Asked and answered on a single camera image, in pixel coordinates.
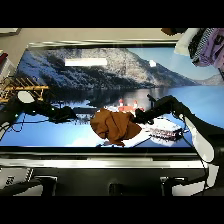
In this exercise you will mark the purple garment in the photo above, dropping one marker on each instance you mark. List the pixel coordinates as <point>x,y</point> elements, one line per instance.
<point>214,50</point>

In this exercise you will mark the silver frame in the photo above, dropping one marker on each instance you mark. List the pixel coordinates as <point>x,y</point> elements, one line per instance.
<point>100,163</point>

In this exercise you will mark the black and white checked garment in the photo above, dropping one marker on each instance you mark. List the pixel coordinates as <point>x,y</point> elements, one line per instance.
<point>202,42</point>

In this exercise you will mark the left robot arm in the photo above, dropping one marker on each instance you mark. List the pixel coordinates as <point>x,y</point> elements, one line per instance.
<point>33,106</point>

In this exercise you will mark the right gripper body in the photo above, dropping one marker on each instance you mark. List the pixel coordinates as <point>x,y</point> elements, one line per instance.
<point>142,116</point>

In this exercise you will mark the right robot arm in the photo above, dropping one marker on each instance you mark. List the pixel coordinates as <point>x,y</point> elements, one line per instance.
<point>178,107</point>

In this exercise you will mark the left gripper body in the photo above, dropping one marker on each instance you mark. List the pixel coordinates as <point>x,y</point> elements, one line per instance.
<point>64,115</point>

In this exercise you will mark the brown garment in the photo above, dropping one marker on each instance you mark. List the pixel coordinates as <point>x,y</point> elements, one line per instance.
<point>115,126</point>

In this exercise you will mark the brown clothes hanger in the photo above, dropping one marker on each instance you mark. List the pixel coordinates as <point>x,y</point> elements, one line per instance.
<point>25,88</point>

